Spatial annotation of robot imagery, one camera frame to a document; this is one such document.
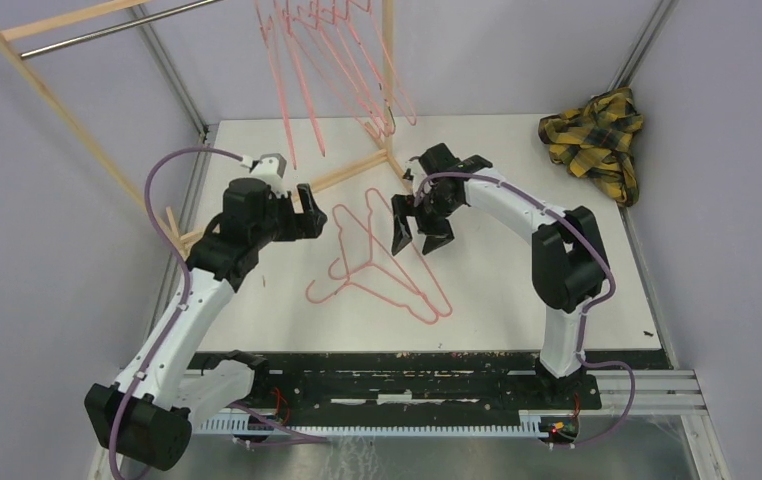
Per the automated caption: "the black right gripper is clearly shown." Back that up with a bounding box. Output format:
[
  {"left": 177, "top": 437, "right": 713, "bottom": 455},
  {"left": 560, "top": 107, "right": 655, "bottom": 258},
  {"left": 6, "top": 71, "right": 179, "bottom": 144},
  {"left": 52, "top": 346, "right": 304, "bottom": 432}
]
[{"left": 390, "top": 190, "right": 460, "bottom": 255}]

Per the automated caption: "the pink wire hanger with hook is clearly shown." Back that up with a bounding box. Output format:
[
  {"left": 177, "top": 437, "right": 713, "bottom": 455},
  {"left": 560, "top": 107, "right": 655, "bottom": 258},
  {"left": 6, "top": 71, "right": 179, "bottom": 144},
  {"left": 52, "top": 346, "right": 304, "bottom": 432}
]
[{"left": 304, "top": 266, "right": 453, "bottom": 325}]

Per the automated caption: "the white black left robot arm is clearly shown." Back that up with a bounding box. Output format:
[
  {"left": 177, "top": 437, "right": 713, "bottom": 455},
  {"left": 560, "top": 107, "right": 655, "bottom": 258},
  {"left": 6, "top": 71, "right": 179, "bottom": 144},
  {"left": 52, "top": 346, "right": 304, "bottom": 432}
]
[{"left": 84, "top": 177, "right": 327, "bottom": 471}]

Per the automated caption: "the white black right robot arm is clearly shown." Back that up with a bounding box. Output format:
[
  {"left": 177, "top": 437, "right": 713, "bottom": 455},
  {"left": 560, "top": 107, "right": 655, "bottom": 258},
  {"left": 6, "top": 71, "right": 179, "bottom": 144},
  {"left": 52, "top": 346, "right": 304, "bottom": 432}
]
[{"left": 391, "top": 143, "right": 616, "bottom": 408}]

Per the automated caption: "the yellow plaid shirt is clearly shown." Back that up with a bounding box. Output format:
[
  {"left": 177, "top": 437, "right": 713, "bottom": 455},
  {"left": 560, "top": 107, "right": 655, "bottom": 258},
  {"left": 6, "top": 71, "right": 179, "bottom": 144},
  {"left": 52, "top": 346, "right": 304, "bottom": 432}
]
[{"left": 537, "top": 87, "right": 645, "bottom": 208}]

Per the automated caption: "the metal rack rod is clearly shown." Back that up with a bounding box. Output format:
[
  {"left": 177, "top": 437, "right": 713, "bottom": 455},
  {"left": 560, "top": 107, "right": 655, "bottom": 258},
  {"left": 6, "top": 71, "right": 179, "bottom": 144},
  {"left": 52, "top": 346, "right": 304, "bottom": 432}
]
[{"left": 19, "top": 0, "right": 220, "bottom": 60}]

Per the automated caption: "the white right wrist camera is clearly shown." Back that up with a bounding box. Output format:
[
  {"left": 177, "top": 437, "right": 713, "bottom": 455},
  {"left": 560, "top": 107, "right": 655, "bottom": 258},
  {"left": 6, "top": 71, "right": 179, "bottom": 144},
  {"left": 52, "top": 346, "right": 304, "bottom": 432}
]
[{"left": 403, "top": 157, "right": 424, "bottom": 188}]

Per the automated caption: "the pink wire hanger pile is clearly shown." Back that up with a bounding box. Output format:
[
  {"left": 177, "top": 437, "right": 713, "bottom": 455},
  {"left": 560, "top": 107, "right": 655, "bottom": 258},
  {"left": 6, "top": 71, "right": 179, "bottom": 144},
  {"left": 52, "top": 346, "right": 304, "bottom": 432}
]
[{"left": 327, "top": 187, "right": 453, "bottom": 325}]

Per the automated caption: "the wooden clothes rack frame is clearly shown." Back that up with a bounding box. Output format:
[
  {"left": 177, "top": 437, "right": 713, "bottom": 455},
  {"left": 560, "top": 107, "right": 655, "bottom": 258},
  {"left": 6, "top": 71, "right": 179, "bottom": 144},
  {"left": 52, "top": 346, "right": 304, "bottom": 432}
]
[{"left": 0, "top": 0, "right": 422, "bottom": 260}]

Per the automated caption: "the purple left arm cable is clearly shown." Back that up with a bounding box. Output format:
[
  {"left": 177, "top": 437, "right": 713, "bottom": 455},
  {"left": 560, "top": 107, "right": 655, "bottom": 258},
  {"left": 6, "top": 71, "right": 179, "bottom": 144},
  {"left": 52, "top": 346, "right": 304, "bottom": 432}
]
[{"left": 107, "top": 146, "right": 333, "bottom": 480}]

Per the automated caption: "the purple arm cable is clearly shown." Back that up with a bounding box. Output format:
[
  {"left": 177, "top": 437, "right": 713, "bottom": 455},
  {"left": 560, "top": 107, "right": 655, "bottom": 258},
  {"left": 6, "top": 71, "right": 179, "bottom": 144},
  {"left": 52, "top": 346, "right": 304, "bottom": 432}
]
[
  {"left": 107, "top": 146, "right": 333, "bottom": 480},
  {"left": 414, "top": 172, "right": 637, "bottom": 452}
]

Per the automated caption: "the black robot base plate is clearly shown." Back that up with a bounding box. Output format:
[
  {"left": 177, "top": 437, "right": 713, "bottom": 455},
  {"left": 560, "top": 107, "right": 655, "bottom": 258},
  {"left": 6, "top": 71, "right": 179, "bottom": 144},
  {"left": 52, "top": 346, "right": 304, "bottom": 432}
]
[{"left": 182, "top": 351, "right": 674, "bottom": 429}]

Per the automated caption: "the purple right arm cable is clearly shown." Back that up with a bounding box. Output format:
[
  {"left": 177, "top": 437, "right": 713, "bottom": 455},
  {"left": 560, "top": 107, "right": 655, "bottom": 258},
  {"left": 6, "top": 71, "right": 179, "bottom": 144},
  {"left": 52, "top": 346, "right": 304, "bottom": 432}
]
[{"left": 414, "top": 172, "right": 637, "bottom": 452}]

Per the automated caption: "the white slotted cable duct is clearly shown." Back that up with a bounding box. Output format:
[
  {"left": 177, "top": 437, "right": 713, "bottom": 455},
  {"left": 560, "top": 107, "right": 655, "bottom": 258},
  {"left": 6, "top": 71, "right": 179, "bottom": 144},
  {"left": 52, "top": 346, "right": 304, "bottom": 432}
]
[{"left": 193, "top": 410, "right": 572, "bottom": 440}]

